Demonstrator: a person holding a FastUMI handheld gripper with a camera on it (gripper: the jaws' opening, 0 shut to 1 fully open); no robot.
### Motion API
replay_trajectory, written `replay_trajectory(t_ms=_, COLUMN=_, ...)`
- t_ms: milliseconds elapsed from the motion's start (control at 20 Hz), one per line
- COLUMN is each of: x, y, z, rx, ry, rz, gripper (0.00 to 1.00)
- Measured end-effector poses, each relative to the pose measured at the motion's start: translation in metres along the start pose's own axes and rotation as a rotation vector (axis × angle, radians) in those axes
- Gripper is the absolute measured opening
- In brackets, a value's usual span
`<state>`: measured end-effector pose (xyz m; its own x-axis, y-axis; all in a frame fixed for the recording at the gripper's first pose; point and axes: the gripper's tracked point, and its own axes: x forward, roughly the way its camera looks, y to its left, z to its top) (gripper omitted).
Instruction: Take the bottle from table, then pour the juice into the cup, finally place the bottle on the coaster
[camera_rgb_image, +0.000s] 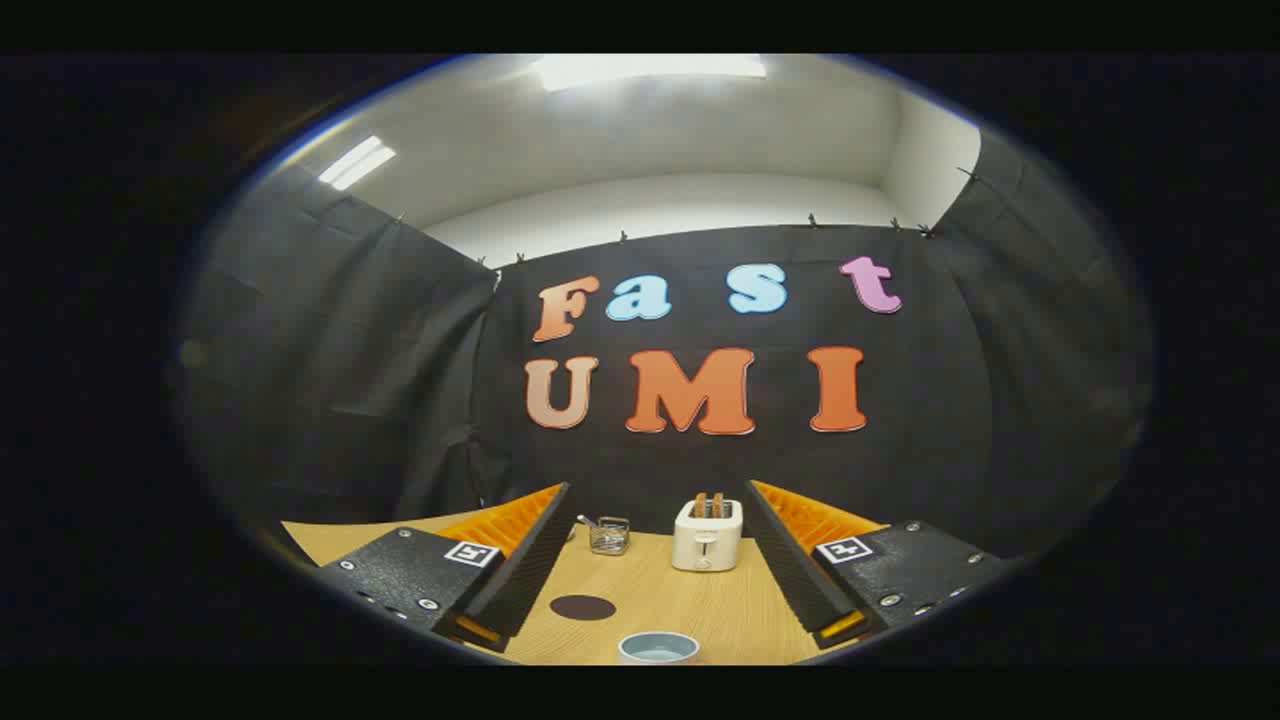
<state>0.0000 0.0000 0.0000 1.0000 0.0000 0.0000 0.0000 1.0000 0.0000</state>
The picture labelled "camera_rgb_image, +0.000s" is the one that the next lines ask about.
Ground white toaster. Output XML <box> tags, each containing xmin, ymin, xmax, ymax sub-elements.
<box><xmin>671</xmin><ymin>497</ymin><xmax>745</xmax><ymax>573</ymax></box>

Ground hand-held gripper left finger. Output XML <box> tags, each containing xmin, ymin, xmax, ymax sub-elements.
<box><xmin>318</xmin><ymin>481</ymin><xmax>579</xmax><ymax>655</ymax></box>

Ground white cup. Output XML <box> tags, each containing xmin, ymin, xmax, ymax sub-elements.
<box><xmin>617</xmin><ymin>631</ymin><xmax>702</xmax><ymax>666</ymax></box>

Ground round brown coaster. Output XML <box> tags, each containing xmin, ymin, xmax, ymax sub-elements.
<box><xmin>549</xmin><ymin>594</ymin><xmax>618</xmax><ymax>622</ymax></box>

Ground black backdrop cloth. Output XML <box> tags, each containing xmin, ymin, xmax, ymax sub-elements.
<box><xmin>170</xmin><ymin>125</ymin><xmax>1156</xmax><ymax>561</ymax></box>

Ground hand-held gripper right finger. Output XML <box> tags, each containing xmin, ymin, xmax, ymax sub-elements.
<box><xmin>742</xmin><ymin>479</ymin><xmax>1009</xmax><ymax>651</ymax></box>

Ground narrow ceiling tube light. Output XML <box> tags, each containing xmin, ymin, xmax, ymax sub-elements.
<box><xmin>317</xmin><ymin>135</ymin><xmax>398</xmax><ymax>192</ymax></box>

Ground wooden table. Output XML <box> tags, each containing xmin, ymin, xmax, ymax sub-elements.
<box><xmin>282</xmin><ymin>510</ymin><xmax>891</xmax><ymax>666</ymax></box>

